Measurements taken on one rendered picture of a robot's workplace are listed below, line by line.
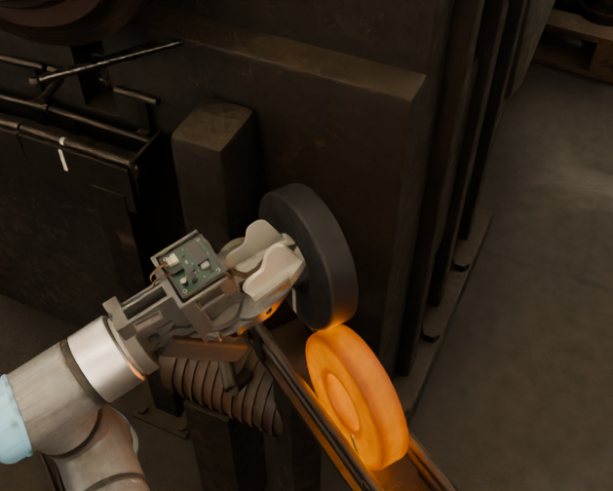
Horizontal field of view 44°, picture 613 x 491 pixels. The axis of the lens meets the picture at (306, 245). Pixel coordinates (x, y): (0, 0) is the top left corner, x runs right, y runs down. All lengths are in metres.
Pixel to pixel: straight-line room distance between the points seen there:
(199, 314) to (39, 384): 0.16
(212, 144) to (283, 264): 0.27
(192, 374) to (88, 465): 0.33
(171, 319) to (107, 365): 0.07
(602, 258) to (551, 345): 0.32
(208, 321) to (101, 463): 0.18
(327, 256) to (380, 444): 0.19
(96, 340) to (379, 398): 0.27
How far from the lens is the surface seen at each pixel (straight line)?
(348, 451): 0.80
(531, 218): 2.05
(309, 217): 0.72
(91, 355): 0.72
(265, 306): 0.74
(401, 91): 0.92
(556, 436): 1.68
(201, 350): 0.77
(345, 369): 0.75
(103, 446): 0.80
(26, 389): 0.74
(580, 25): 2.56
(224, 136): 0.97
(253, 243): 0.75
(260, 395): 1.05
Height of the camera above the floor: 1.41
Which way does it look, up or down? 48 degrees down
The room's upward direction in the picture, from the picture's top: straight up
